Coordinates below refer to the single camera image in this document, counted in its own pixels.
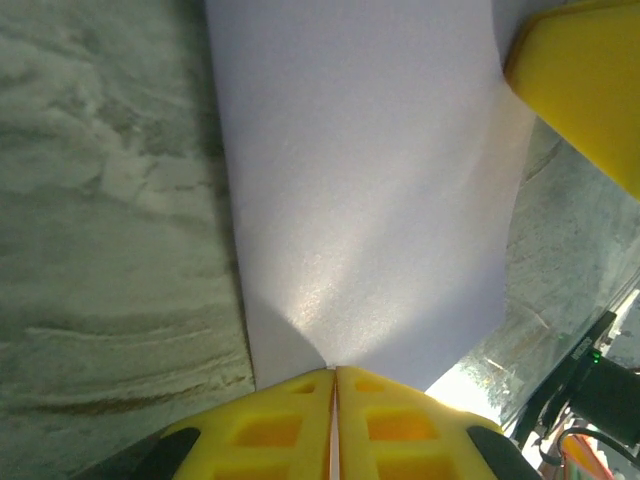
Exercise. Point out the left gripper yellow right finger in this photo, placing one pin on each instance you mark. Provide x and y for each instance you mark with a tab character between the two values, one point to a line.
400	440

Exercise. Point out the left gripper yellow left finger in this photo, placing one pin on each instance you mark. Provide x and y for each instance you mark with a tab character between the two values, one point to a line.
270	440

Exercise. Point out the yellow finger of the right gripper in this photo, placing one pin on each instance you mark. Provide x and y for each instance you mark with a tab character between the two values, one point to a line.
585	75

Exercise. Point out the lavender square paper sheet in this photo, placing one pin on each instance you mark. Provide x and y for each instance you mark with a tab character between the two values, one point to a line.
350	175

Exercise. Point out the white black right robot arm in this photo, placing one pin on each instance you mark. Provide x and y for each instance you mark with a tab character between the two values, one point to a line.
605	395

